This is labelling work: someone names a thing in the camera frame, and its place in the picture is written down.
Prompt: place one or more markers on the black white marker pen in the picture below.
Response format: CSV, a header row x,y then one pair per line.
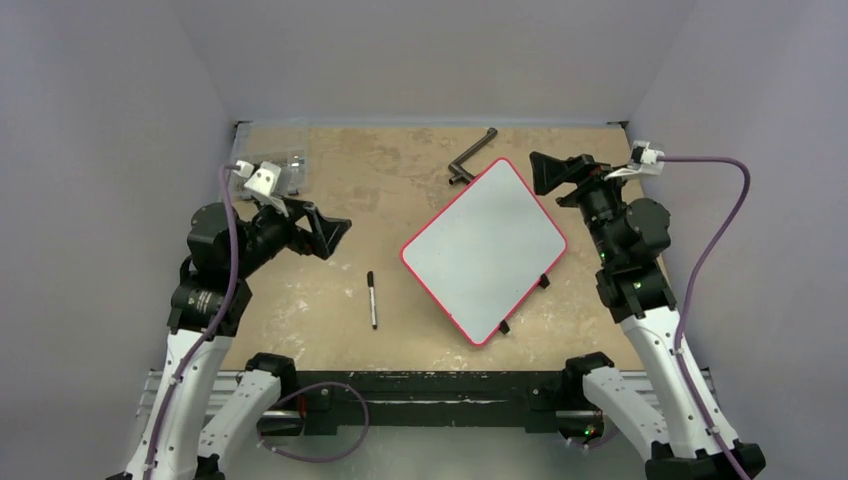
x,y
370,279

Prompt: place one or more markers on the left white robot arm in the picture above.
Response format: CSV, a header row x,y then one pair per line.
x,y
181,440

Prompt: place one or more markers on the red framed whiteboard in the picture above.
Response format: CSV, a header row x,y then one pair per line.
x,y
482,255

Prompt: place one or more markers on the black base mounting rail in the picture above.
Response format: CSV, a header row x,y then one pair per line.
x,y
535,401

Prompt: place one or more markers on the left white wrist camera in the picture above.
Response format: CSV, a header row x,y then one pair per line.
x,y
259,182

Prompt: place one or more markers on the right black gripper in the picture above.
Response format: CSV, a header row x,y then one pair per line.
x,y
582,179

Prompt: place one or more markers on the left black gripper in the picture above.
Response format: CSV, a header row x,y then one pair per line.
x,y
325,230

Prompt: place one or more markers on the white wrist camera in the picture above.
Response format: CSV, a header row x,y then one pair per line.
x,y
259,182
646,160

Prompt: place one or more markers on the clear plastic screw box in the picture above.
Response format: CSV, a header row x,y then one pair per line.
x,y
285,145

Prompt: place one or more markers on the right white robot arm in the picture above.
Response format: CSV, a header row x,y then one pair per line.
x,y
685,434

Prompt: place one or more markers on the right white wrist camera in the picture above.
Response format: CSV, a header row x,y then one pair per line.
x,y
646,160

